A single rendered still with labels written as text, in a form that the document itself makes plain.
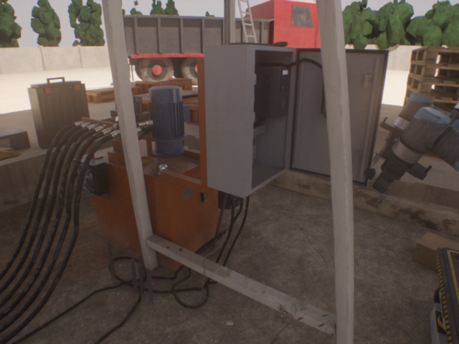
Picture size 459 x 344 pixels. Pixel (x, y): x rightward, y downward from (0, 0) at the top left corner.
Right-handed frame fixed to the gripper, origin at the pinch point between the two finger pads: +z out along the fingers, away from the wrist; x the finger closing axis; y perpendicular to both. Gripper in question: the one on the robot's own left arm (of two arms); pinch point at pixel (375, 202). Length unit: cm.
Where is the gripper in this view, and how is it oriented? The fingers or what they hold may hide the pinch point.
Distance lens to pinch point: 116.5
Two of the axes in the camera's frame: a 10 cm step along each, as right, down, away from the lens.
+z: -2.5, 7.3, 6.4
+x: -6.1, 3.9, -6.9
